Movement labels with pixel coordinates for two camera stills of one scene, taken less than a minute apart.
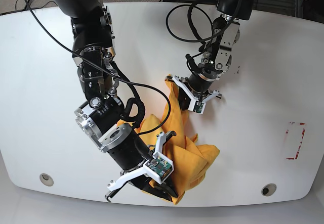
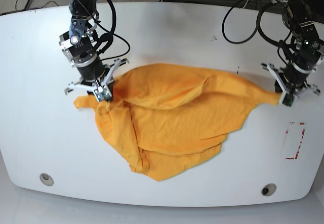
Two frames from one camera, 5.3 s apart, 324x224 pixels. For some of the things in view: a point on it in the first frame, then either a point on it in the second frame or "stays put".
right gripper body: (197, 88) → (293, 79)
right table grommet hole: (269, 189) stays put
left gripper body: (99, 119) → (80, 48)
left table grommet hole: (46, 179) stays put
